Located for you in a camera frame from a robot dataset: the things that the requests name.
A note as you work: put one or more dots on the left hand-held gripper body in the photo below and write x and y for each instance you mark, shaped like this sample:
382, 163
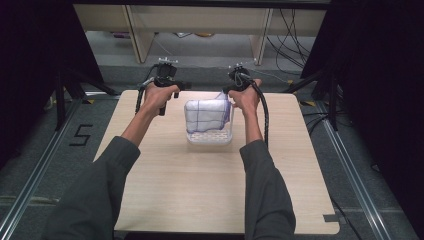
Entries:
166, 75

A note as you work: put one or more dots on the grey object under desk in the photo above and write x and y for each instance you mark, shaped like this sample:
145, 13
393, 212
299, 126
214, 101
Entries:
183, 34

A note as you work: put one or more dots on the white checked dish cloth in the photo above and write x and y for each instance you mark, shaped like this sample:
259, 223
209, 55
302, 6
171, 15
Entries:
207, 115

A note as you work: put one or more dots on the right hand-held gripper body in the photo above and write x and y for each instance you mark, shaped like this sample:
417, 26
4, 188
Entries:
239, 78

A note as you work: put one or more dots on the purple object under desk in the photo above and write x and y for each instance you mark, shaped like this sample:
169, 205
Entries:
119, 34

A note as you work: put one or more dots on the person's right hand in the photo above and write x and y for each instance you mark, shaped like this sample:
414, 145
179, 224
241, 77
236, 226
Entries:
246, 100

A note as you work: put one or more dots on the aluminium floor rail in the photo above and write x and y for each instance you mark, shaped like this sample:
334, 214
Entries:
353, 180
36, 170

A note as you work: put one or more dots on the light wooden desk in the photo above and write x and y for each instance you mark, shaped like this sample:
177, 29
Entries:
200, 18

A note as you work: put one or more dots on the person's left hand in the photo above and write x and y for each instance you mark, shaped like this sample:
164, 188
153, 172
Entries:
159, 98

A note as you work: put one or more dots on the yellow black hazard tape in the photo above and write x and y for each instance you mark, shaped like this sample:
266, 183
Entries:
88, 101
308, 103

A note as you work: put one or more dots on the orange object under desk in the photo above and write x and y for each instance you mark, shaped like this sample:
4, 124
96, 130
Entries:
204, 34

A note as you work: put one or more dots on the black metal stand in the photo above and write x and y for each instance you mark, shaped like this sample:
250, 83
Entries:
332, 100
60, 100

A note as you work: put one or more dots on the black curtain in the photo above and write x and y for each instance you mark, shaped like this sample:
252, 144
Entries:
33, 66
383, 83

